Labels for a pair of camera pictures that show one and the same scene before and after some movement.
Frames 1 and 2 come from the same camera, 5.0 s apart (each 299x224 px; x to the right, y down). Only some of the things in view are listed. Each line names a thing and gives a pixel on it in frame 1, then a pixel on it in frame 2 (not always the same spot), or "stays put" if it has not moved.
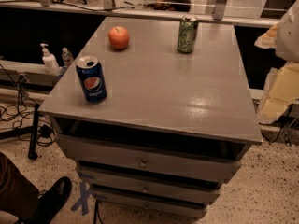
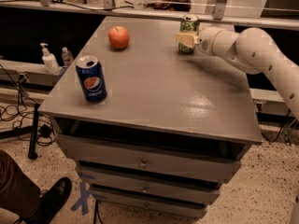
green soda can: [188, 29] stays put
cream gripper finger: [282, 91] to [187, 38]
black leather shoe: [49, 203] stays put
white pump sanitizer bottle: [49, 61] stays put
